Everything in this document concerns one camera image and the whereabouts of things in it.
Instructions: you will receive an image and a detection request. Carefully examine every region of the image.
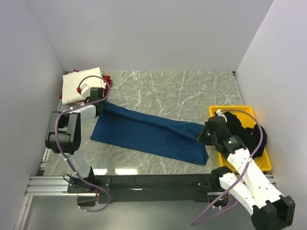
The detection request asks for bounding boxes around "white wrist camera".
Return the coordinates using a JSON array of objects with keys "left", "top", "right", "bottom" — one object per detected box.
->
[
  {"left": 77, "top": 84, "right": 91, "bottom": 99},
  {"left": 214, "top": 109, "right": 227, "bottom": 122}
]

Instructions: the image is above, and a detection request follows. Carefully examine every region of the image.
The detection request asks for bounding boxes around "blue t shirt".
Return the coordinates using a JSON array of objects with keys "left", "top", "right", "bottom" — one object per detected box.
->
[{"left": 90, "top": 103, "right": 209, "bottom": 165}]

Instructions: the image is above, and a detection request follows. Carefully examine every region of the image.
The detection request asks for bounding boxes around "yellow plastic bin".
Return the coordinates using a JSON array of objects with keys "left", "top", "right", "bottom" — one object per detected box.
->
[{"left": 209, "top": 105, "right": 272, "bottom": 173}]

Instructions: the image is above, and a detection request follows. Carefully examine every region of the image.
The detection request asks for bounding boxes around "aluminium frame rail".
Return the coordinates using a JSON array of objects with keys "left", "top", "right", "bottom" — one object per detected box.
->
[{"left": 14, "top": 100, "right": 63, "bottom": 230}]

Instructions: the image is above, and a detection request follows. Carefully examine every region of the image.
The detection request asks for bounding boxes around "black t shirt in bin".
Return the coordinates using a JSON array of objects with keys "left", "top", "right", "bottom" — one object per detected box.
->
[{"left": 224, "top": 111, "right": 267, "bottom": 159}]

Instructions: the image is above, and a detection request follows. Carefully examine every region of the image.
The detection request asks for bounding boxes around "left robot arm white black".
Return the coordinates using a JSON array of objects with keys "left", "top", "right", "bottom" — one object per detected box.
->
[{"left": 45, "top": 87, "right": 105, "bottom": 193}]

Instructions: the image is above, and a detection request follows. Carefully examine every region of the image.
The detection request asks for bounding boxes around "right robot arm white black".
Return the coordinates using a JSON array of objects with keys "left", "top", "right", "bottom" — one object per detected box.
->
[{"left": 198, "top": 114, "right": 295, "bottom": 230}]

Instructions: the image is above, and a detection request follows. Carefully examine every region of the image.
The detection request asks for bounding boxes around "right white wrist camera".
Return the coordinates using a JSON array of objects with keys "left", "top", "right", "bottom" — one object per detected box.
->
[{"left": 214, "top": 109, "right": 227, "bottom": 122}]

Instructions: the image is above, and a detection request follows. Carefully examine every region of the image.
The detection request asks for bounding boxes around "folded red t shirt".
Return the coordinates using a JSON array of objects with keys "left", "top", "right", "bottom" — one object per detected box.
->
[{"left": 59, "top": 69, "right": 113, "bottom": 104}]

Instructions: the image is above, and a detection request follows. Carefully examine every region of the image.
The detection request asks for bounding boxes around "folded white t shirt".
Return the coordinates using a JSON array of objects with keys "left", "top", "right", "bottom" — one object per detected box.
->
[{"left": 61, "top": 67, "right": 107, "bottom": 105}]

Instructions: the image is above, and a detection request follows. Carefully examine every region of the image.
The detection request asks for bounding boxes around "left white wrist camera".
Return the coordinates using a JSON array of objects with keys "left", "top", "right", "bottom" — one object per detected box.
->
[{"left": 77, "top": 84, "right": 91, "bottom": 99}]

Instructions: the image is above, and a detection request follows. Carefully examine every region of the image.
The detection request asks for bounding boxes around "black base beam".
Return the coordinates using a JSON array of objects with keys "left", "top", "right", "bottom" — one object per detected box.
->
[{"left": 67, "top": 174, "right": 223, "bottom": 207}]

